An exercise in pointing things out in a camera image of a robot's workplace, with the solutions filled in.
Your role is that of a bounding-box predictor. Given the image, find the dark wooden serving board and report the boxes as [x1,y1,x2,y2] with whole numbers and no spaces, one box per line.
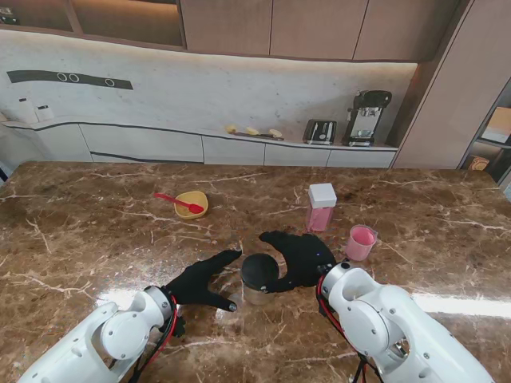
[233,131,285,142]

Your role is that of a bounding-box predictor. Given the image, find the yellow plastic bowl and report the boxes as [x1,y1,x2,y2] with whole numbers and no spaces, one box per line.
[174,191,209,221]

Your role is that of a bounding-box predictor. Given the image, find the pale flat board on shelf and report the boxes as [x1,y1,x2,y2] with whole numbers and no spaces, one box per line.
[481,106,511,144]

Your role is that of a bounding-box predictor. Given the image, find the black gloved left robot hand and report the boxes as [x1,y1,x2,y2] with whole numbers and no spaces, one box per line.
[164,249,243,312]

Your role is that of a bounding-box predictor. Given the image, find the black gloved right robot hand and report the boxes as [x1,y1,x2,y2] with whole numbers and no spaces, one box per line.
[259,230,339,294]

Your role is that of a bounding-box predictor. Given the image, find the red black arm cables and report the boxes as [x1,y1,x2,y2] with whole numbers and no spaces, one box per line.
[315,274,384,383]
[131,294,187,383]

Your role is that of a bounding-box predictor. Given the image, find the pink container with white lid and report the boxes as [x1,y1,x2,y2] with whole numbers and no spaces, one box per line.
[306,183,338,233]

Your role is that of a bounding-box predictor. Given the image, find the red black right arm cables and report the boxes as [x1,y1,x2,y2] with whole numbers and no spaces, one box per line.
[315,274,384,383]

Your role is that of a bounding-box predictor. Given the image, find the red black left arm cables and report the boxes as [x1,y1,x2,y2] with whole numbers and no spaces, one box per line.
[131,294,187,383]

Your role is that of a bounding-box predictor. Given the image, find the white counter cabinet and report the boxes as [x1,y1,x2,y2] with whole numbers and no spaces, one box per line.
[0,115,400,168]

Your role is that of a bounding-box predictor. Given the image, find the pink measuring cup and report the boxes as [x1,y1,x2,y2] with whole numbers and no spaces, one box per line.
[344,224,379,262]

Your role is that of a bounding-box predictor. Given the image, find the black wall panel with rings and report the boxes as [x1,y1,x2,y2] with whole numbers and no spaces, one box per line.
[6,70,133,91]

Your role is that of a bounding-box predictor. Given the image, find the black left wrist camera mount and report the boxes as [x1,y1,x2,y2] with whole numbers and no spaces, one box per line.
[174,306,188,338]

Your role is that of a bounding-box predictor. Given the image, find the tall white bottle black cap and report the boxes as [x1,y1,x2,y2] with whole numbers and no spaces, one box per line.
[16,97,38,124]

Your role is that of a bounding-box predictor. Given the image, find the wooden wall cabinets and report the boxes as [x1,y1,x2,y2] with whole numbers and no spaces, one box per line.
[0,0,476,63]

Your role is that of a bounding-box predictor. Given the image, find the orange printed box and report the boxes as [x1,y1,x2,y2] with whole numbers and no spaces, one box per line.
[466,154,490,172]

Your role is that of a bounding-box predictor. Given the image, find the black toaster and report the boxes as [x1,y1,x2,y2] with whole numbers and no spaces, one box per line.
[302,118,338,145]

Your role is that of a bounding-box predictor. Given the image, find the clear glass grain jar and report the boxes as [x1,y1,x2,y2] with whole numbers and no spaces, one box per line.
[241,278,278,306]

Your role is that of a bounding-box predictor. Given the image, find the black espresso machine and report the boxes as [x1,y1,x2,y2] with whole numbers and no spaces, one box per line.
[342,89,393,148]

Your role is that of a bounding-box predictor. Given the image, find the black round jar lid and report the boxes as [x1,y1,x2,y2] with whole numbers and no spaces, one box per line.
[240,253,280,286]

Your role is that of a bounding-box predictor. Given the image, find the red measuring spoon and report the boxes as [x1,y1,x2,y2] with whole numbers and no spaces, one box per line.
[153,192,204,213]

